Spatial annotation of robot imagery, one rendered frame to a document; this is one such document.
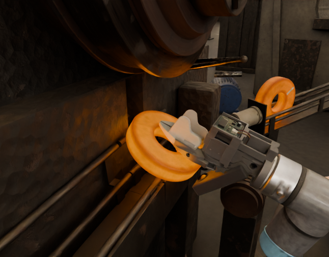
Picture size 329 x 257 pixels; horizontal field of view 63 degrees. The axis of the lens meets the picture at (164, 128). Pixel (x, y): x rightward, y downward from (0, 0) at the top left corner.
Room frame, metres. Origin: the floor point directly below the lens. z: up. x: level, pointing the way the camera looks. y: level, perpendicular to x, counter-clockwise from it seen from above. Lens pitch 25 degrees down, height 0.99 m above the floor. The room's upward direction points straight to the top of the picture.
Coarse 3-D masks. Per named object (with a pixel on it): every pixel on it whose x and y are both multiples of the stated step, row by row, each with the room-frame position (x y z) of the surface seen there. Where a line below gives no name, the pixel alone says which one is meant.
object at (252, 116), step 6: (252, 108) 0.79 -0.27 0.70; (258, 108) 0.78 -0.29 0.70; (234, 114) 0.75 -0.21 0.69; (240, 114) 0.75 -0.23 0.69; (246, 114) 0.75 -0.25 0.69; (252, 114) 0.76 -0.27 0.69; (258, 114) 0.76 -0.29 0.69; (246, 120) 0.74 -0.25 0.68; (252, 120) 0.75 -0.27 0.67; (258, 120) 0.76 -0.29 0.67
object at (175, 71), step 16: (64, 0) 0.32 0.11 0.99; (80, 0) 0.31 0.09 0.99; (96, 0) 0.28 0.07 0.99; (112, 0) 0.29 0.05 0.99; (80, 16) 0.32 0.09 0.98; (96, 16) 0.31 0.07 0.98; (112, 16) 0.29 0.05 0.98; (128, 16) 0.32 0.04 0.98; (96, 32) 0.33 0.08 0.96; (112, 32) 0.30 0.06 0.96; (128, 32) 0.32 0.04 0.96; (144, 32) 0.35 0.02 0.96; (112, 48) 0.35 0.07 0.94; (128, 48) 0.32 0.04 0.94; (144, 48) 0.35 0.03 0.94; (128, 64) 0.40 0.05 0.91; (144, 64) 0.35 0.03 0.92; (160, 64) 0.39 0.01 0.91; (176, 64) 0.44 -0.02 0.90; (192, 64) 0.51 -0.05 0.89
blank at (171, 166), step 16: (144, 112) 0.50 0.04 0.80; (160, 112) 0.52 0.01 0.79; (128, 128) 0.46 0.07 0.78; (144, 128) 0.45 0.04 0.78; (160, 128) 0.48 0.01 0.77; (128, 144) 0.42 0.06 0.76; (144, 144) 0.41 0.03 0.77; (144, 160) 0.39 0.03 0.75; (160, 160) 0.39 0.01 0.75; (176, 160) 0.41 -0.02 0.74; (160, 176) 0.39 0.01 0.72; (176, 176) 0.39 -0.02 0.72
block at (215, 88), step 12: (192, 84) 0.69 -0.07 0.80; (204, 84) 0.69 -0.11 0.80; (216, 84) 0.70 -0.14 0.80; (180, 96) 0.67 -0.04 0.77; (192, 96) 0.66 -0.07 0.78; (204, 96) 0.64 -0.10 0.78; (216, 96) 0.66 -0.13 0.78; (180, 108) 0.67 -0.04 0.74; (192, 108) 0.66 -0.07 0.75; (204, 108) 0.64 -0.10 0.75; (216, 108) 0.67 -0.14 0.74; (204, 120) 0.64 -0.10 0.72; (204, 168) 0.64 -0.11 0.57
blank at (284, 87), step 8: (272, 80) 0.82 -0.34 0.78; (280, 80) 0.81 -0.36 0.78; (288, 80) 0.83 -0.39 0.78; (264, 88) 0.80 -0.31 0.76; (272, 88) 0.80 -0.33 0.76; (280, 88) 0.82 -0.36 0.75; (288, 88) 0.84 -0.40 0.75; (256, 96) 0.81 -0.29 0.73; (264, 96) 0.79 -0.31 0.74; (272, 96) 0.80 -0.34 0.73; (280, 96) 0.85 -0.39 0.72; (288, 96) 0.84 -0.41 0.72; (280, 104) 0.85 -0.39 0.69; (288, 104) 0.84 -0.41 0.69; (272, 112) 0.81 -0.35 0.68; (288, 112) 0.85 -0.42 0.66; (280, 120) 0.83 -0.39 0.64
